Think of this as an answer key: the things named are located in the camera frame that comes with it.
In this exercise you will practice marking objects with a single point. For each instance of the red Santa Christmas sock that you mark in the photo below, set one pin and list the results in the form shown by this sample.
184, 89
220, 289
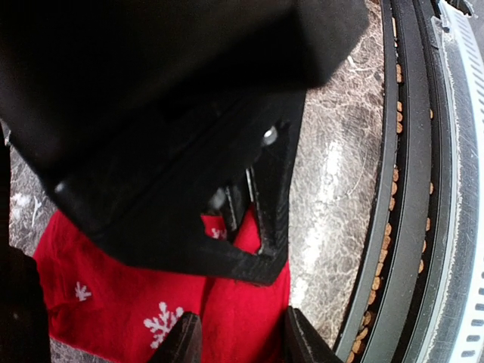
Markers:
124, 314

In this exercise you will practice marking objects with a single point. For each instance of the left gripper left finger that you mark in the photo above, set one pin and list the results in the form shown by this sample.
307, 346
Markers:
183, 344

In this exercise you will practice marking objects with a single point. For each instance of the white slotted cable duct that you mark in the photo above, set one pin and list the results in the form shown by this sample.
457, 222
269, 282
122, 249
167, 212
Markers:
463, 69

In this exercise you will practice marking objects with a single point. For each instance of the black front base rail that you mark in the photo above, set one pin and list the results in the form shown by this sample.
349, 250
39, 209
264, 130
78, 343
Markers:
406, 306

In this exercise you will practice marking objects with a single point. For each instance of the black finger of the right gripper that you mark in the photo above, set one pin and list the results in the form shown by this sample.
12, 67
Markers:
217, 222

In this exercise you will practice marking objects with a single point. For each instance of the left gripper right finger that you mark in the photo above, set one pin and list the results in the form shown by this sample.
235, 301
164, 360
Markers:
302, 343

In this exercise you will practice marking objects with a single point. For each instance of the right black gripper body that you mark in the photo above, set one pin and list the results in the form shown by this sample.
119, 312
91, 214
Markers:
131, 106

